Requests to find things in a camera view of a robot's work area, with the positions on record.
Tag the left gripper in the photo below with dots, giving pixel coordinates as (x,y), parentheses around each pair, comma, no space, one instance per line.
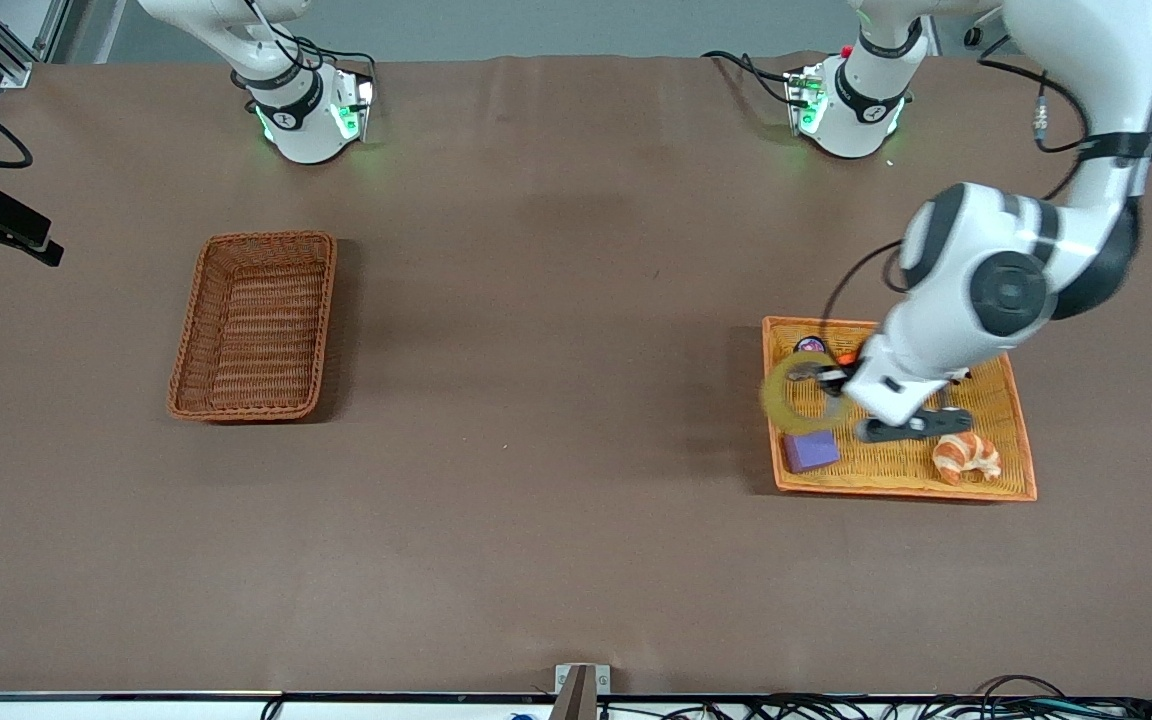
(829,377)

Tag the yellowish clear tape roll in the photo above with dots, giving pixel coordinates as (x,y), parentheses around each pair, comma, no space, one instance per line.
(774,402)

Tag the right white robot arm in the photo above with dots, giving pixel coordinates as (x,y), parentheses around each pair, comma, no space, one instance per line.
(306,135)

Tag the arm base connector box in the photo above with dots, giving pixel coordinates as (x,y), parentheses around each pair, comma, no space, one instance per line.
(804,100)
(356,105)

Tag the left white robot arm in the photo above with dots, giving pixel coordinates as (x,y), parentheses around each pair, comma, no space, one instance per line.
(1011,290)

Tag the brown wicker basket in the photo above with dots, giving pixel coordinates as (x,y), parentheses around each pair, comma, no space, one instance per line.
(256,330)

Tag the orange toy carrot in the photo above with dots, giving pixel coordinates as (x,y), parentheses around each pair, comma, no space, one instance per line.
(846,357)

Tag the small bottle purple cap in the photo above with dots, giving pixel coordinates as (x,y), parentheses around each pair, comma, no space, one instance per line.
(808,345)

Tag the purple foam cube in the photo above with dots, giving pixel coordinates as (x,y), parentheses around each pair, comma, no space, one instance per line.
(811,450)

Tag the toy croissant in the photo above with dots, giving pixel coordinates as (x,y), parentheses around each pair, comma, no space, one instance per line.
(966,455)

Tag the orange-rimmed flat wicker tray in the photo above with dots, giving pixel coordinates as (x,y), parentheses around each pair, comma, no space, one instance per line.
(996,400)

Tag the large table cover sheet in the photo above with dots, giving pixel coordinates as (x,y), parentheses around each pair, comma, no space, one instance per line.
(576,300)

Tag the black chair caster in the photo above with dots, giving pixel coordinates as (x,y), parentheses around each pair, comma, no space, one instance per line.
(973,37)

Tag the aluminium frame profile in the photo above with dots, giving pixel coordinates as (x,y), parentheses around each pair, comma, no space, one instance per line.
(6,45)

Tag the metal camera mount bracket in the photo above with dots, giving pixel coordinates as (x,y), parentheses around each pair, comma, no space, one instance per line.
(581,692)

